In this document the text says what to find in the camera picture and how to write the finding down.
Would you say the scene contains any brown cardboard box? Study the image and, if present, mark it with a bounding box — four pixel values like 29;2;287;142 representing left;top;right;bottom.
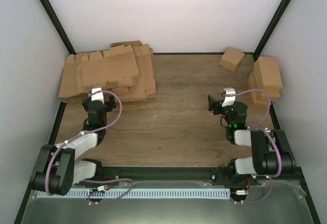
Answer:
254;57;283;101

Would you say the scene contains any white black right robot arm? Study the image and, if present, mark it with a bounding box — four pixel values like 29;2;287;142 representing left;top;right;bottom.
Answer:
208;95;296;185

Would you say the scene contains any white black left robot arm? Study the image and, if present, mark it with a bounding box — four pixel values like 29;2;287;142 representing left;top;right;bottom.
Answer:
29;95;116;195

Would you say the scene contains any small folded cardboard box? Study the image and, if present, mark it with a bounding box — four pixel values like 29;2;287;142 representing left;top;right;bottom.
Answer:
219;47;245;71

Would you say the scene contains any large folded cardboard box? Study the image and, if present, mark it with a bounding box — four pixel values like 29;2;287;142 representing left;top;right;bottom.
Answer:
247;70;269;109

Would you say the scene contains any stack of flat cardboard blanks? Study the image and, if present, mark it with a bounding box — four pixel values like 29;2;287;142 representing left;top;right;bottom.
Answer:
58;40;156;110

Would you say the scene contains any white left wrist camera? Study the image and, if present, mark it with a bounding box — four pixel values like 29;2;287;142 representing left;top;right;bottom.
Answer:
88;88;104;104

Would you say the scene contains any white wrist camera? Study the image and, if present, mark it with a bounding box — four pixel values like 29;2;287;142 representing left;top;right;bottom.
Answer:
88;88;104;104
222;88;236;108

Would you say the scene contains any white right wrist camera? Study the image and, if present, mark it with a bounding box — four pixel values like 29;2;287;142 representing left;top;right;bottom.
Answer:
222;88;236;108

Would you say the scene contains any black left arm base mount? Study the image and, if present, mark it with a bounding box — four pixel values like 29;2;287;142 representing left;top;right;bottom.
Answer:
76;167;121;187

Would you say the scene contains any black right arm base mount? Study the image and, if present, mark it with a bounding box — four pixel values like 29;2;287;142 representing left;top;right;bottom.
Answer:
211;159;252;186

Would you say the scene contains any black aluminium frame rail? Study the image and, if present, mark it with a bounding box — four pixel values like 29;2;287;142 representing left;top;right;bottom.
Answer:
33;166;303;183

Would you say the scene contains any light blue slotted cable duct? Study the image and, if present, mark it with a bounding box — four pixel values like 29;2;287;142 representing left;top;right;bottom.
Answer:
51;188;230;199

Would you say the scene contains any black left corner frame post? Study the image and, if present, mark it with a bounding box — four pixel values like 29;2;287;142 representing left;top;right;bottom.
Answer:
39;0;76;55

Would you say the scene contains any black corner frame post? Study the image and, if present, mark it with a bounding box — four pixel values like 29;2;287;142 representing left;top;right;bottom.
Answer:
39;0;76;55
252;0;291;61

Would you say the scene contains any black right corner frame post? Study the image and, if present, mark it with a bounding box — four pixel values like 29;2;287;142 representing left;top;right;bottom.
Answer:
252;0;291;61

